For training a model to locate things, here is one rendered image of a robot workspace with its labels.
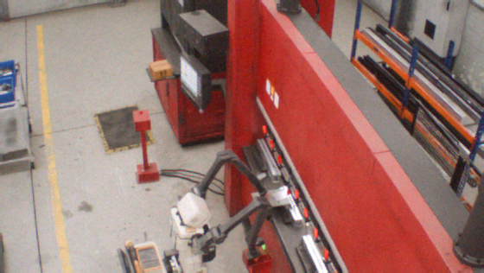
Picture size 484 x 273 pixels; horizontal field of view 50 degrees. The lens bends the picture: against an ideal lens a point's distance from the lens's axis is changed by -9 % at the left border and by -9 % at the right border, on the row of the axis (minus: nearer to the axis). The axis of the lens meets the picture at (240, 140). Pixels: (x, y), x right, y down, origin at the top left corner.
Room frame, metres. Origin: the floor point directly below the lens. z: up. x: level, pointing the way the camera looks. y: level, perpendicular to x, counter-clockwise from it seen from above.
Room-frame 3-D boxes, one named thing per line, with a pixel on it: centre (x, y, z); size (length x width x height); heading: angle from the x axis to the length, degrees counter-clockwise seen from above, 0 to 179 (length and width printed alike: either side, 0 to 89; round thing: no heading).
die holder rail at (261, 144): (3.83, -0.25, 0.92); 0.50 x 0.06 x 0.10; 16
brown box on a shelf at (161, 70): (5.16, 0.87, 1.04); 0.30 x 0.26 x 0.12; 21
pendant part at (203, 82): (4.31, 0.40, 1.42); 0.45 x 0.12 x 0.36; 31
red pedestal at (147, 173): (4.62, 0.99, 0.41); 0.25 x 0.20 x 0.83; 106
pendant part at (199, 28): (4.39, 0.36, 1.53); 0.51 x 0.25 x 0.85; 31
